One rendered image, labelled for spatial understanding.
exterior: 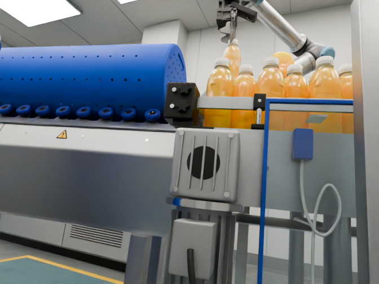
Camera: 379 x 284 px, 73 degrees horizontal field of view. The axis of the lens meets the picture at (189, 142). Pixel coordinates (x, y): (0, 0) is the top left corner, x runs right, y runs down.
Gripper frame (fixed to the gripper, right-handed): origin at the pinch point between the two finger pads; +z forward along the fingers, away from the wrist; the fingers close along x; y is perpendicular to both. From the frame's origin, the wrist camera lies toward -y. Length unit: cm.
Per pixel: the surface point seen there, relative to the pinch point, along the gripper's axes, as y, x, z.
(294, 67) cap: -19.0, 28.1, 26.2
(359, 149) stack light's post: -24, 53, 53
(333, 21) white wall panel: -107, -231, -179
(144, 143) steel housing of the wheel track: 19, 30, 50
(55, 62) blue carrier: 53, 31, 25
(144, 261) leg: 16, 25, 80
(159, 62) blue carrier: 17.8, 30.7, 25.8
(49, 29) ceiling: 351, -253, -202
